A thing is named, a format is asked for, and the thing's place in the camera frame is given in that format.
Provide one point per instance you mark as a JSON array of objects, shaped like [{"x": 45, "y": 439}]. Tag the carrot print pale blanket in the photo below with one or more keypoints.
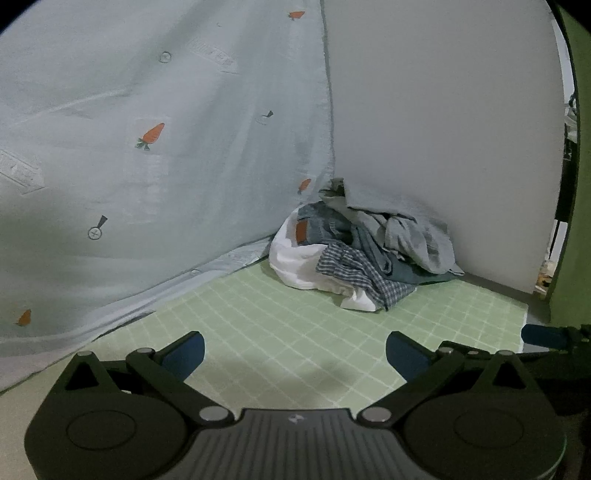
[{"x": 138, "y": 184}]

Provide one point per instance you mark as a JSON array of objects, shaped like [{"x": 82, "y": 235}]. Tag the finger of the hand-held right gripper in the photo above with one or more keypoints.
[{"x": 545, "y": 334}]

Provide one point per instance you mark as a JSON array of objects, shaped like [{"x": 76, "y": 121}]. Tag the green grid bed sheet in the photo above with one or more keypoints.
[{"x": 300, "y": 332}]

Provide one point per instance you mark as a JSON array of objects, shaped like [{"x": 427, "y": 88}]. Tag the blue jeans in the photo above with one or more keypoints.
[{"x": 323, "y": 226}]

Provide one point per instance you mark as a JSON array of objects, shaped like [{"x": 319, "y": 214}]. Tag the blue checked shirt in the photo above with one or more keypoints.
[{"x": 360, "y": 267}]

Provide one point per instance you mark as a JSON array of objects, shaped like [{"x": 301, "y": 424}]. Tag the blue-grey garment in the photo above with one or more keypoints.
[{"x": 371, "y": 251}]

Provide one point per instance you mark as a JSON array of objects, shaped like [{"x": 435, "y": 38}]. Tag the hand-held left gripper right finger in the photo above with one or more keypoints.
[{"x": 406, "y": 355}]

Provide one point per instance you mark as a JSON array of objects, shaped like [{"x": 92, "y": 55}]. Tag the grey zip hoodie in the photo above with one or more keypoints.
[{"x": 415, "y": 240}]

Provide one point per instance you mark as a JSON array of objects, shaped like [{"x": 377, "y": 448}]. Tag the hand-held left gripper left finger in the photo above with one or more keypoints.
[{"x": 184, "y": 354}]

